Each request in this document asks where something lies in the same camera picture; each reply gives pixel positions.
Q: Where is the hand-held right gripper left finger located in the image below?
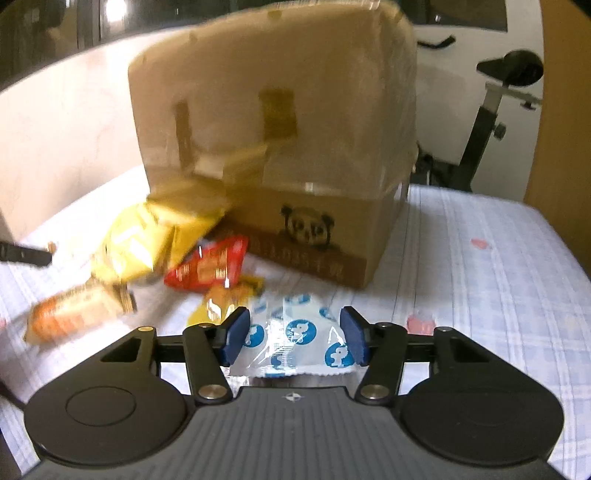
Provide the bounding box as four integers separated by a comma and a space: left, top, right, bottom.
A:
99, 307, 252, 407

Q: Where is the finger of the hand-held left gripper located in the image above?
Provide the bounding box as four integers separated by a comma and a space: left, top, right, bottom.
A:
0, 240, 56, 267

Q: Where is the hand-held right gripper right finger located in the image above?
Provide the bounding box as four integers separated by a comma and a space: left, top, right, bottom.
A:
339, 305, 492, 407

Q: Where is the white packet with blue circles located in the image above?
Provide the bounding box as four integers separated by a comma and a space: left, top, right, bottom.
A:
226, 292, 358, 379

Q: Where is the red snack packet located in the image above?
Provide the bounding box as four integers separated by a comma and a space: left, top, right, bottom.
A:
164, 235, 250, 292

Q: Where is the yellow chips bag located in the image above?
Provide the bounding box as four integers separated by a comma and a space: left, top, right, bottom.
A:
90, 203, 178, 284

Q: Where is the brown cardboard box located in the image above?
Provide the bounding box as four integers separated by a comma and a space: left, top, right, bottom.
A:
127, 0, 419, 289

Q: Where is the small yellow orange packet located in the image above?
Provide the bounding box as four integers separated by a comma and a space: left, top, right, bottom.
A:
187, 276, 265, 328

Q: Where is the orange snack packet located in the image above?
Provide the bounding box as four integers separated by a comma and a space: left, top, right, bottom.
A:
23, 281, 137, 344

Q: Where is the yellow snack bag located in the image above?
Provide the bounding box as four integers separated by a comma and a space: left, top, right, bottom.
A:
148, 182, 229, 271

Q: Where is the light checked blanket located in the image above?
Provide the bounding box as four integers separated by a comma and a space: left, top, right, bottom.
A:
0, 166, 591, 480

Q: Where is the black exercise bike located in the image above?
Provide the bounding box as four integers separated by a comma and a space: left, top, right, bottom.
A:
409, 34, 546, 192

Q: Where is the wooden panel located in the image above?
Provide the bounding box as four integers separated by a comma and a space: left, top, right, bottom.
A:
524, 0, 591, 217

